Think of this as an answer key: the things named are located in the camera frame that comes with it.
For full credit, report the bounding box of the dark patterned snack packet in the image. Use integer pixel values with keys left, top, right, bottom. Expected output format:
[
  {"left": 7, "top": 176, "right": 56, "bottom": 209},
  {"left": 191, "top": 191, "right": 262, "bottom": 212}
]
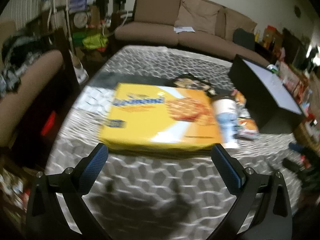
[{"left": 170, "top": 74, "right": 217, "bottom": 95}]

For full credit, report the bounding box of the white paper sheet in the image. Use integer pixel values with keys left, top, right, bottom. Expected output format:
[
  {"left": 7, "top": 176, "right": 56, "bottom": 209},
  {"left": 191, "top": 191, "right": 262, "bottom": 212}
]
[{"left": 174, "top": 26, "right": 196, "bottom": 34}]

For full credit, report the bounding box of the black speaker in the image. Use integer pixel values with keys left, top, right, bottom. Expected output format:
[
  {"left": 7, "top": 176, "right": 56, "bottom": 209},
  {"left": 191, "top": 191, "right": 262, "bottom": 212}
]
[
  {"left": 96, "top": 0, "right": 109, "bottom": 18},
  {"left": 114, "top": 0, "right": 127, "bottom": 13}
]

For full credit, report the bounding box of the pile of snack containers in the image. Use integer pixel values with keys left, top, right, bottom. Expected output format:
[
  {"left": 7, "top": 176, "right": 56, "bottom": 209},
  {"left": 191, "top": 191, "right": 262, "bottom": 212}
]
[{"left": 255, "top": 25, "right": 320, "bottom": 120}]

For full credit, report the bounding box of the yellow biscuit box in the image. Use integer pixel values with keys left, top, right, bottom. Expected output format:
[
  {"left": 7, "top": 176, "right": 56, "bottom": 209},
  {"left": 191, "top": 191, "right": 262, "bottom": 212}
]
[{"left": 99, "top": 82, "right": 223, "bottom": 153}]

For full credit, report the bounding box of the brown sofa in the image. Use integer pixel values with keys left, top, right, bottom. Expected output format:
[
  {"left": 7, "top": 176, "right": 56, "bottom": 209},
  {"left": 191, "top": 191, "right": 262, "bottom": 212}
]
[{"left": 115, "top": 0, "right": 272, "bottom": 67}]

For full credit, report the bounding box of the dark teal cushion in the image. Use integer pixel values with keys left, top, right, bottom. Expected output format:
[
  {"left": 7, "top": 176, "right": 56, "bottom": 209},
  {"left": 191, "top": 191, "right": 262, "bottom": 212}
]
[{"left": 233, "top": 28, "right": 255, "bottom": 52}]

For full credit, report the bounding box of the white pole stand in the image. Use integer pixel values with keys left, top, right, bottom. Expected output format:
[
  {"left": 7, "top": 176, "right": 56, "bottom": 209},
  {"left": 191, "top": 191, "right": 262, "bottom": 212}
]
[{"left": 49, "top": 0, "right": 89, "bottom": 83}]

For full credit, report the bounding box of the grey patterned tablecloth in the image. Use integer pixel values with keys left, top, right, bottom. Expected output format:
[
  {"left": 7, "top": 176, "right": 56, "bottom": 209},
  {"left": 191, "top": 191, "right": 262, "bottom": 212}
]
[{"left": 45, "top": 45, "right": 304, "bottom": 240}]

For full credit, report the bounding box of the tan sofa cushion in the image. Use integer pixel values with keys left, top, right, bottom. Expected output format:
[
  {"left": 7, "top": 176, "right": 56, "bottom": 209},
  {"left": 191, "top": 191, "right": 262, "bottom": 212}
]
[
  {"left": 224, "top": 12, "right": 258, "bottom": 40},
  {"left": 176, "top": 1, "right": 222, "bottom": 34}
]

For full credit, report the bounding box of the stack of blue boxes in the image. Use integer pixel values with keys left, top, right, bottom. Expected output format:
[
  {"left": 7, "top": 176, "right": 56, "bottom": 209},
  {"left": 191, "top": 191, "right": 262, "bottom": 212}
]
[{"left": 69, "top": 0, "right": 95, "bottom": 12}]

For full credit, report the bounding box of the round clock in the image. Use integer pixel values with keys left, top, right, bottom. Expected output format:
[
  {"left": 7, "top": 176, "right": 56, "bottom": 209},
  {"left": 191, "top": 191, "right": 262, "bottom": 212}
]
[{"left": 74, "top": 12, "right": 88, "bottom": 28}]

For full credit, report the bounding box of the green bag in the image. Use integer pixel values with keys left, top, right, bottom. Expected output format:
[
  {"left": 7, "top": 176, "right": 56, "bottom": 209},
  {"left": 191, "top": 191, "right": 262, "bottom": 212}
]
[{"left": 82, "top": 34, "right": 108, "bottom": 50}]

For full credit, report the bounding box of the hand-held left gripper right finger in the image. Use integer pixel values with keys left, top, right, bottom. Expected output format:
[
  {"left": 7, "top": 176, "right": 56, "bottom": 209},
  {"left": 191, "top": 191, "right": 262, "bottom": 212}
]
[{"left": 207, "top": 144, "right": 293, "bottom": 240}]

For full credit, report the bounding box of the brown armchair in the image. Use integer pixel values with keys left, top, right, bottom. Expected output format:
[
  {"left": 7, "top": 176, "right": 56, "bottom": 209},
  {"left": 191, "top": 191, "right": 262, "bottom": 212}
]
[{"left": 0, "top": 21, "right": 64, "bottom": 147}]

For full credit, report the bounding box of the black storage box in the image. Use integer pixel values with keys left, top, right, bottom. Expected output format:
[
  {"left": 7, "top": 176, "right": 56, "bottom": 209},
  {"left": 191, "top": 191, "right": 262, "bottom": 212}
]
[{"left": 228, "top": 54, "right": 306, "bottom": 128}]

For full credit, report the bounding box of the white can with deer print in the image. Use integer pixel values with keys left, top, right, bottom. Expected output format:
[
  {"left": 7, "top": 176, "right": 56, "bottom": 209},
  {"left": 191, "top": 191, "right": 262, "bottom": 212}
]
[{"left": 212, "top": 96, "right": 239, "bottom": 143}]

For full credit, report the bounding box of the pile of dark clothes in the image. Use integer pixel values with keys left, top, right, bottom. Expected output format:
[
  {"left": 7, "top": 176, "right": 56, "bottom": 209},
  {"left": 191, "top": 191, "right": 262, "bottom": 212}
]
[{"left": 0, "top": 35, "right": 48, "bottom": 98}]

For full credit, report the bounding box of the orange snack packet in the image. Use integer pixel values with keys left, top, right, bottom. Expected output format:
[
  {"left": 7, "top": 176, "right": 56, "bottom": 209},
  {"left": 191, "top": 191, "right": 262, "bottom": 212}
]
[
  {"left": 234, "top": 91, "right": 247, "bottom": 104},
  {"left": 236, "top": 109, "right": 259, "bottom": 140}
]

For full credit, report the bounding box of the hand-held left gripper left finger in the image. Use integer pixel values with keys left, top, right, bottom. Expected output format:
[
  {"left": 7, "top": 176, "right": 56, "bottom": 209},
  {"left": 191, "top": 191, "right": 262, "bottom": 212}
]
[{"left": 25, "top": 143, "right": 110, "bottom": 240}]

